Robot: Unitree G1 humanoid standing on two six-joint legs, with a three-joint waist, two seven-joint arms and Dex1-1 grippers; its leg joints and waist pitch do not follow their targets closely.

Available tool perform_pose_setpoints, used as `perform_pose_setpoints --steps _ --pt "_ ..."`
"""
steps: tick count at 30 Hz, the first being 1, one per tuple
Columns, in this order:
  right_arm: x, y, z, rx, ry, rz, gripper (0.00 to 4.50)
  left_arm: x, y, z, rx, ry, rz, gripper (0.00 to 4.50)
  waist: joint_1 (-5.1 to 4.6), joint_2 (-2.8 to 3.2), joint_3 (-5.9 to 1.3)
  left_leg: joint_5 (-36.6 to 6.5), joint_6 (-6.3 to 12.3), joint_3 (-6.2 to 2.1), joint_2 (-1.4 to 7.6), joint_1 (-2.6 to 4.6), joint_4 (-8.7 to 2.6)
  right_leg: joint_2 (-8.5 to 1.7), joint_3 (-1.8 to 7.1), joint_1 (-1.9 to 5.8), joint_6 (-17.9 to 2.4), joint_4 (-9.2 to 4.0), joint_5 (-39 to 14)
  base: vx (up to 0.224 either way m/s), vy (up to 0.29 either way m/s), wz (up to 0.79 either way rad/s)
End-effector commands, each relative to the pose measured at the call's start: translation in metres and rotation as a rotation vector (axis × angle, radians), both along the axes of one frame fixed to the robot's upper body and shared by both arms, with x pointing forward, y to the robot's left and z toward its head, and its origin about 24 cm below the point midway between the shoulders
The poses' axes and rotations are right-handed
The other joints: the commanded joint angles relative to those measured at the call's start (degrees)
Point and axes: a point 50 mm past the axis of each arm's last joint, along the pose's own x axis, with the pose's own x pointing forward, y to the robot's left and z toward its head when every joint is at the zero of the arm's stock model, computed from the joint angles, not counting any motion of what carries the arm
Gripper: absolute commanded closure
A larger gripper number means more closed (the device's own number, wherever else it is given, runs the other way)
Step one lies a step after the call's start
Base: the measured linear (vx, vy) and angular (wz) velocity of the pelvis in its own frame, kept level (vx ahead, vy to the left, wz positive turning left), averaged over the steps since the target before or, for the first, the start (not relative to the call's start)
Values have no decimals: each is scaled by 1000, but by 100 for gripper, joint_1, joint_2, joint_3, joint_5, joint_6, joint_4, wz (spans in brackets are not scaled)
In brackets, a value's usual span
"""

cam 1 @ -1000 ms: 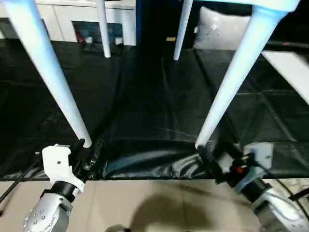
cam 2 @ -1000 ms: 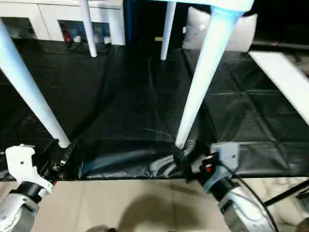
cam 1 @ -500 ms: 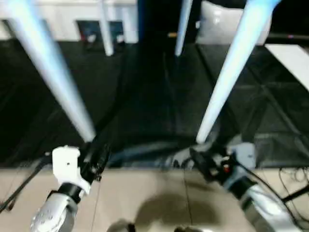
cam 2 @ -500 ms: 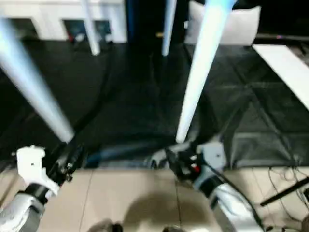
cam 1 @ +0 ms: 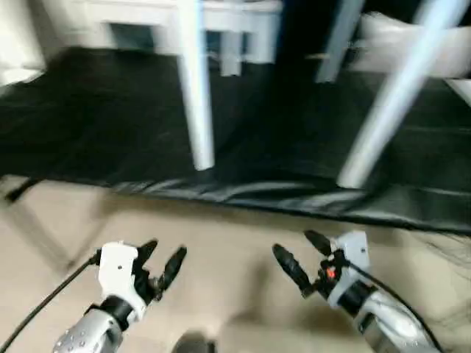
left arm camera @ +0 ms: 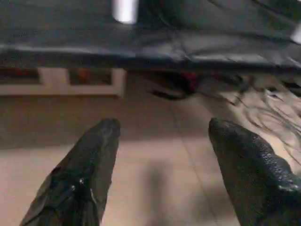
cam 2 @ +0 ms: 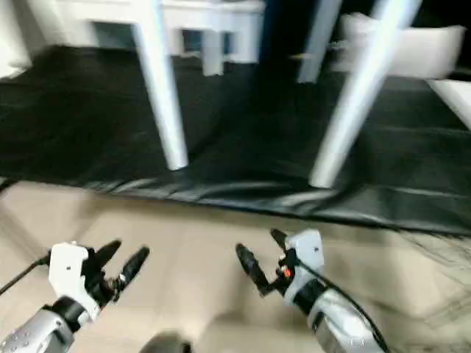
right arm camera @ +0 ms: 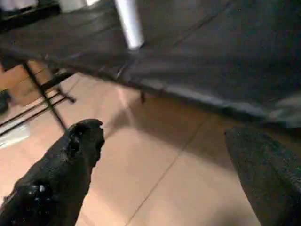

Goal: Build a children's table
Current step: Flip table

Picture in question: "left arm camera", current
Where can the black red floor device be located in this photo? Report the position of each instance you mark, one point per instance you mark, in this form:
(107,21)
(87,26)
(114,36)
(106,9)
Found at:
(176,87)

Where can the white glass-door cabinet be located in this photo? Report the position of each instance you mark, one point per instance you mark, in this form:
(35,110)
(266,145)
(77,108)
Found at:
(54,81)

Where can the black work mat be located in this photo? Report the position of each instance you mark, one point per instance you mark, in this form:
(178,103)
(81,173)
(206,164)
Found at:
(188,33)

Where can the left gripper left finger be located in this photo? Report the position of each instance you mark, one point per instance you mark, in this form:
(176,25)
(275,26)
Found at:
(77,188)

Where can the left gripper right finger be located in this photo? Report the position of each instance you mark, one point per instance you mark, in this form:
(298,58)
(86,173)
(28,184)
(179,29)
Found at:
(258,183)

